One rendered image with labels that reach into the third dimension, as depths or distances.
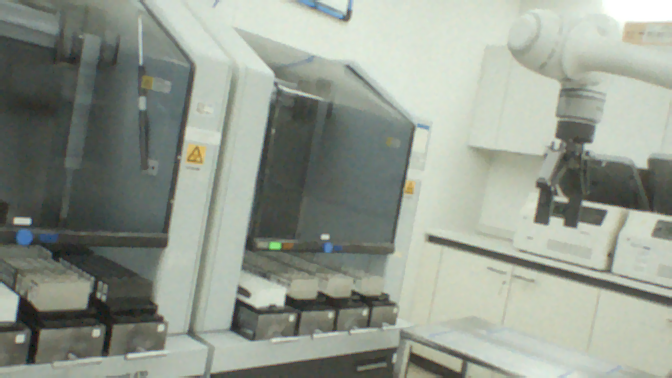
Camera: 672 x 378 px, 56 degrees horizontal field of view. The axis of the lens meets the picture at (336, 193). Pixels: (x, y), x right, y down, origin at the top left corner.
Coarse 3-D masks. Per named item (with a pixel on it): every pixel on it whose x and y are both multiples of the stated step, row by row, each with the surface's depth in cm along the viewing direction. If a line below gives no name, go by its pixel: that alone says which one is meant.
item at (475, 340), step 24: (408, 336) 168; (432, 336) 169; (456, 336) 174; (480, 336) 179; (504, 336) 184; (528, 336) 189; (480, 360) 155; (504, 360) 158; (528, 360) 162; (552, 360) 166; (576, 360) 171; (600, 360) 176
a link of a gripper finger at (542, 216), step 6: (552, 192) 121; (552, 198) 121; (552, 204) 122; (540, 210) 123; (546, 210) 122; (534, 216) 124; (540, 216) 123; (546, 216) 122; (534, 222) 123; (540, 222) 123; (546, 222) 122
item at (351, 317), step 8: (328, 304) 190; (336, 304) 188; (344, 304) 189; (352, 304) 191; (360, 304) 193; (336, 312) 186; (344, 312) 187; (352, 312) 190; (360, 312) 192; (368, 312) 195; (336, 320) 186; (344, 320) 188; (352, 320) 190; (360, 320) 193; (336, 328) 186; (344, 328) 188; (352, 328) 189; (360, 328) 194; (368, 328) 190
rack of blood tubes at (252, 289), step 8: (240, 272) 185; (248, 272) 186; (240, 280) 174; (248, 280) 176; (256, 280) 178; (264, 280) 180; (240, 288) 187; (248, 288) 170; (256, 288) 168; (264, 288) 169; (272, 288) 171; (280, 288) 173; (240, 296) 172; (248, 296) 181; (256, 296) 168; (264, 296) 169; (272, 296) 171; (280, 296) 173; (256, 304) 168; (264, 304) 169; (280, 304) 173
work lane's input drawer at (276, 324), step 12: (240, 300) 171; (240, 312) 169; (252, 312) 166; (264, 312) 165; (276, 312) 168; (288, 312) 172; (240, 324) 169; (252, 324) 165; (264, 324) 165; (276, 324) 168; (288, 324) 171; (264, 336) 166; (276, 336) 167; (288, 336) 172
